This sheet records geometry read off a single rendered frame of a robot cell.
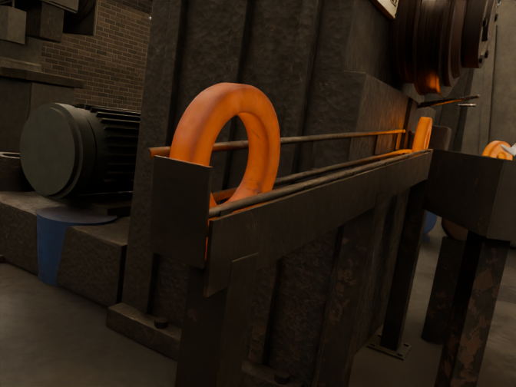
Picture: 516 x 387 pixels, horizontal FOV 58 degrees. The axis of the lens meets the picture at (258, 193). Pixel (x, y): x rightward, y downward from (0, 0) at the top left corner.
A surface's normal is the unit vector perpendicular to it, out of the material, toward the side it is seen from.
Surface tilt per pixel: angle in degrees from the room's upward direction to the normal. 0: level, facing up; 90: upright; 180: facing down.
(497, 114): 90
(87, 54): 90
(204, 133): 90
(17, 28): 90
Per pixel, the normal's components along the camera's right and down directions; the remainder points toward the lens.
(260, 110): 0.83, 0.21
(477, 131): -0.70, 0.01
